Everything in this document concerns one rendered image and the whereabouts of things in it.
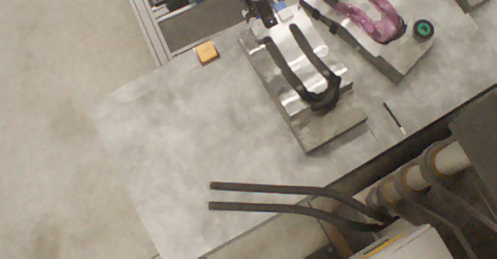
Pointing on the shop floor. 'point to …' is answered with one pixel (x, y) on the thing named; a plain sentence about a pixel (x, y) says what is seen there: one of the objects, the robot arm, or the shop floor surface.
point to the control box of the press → (396, 247)
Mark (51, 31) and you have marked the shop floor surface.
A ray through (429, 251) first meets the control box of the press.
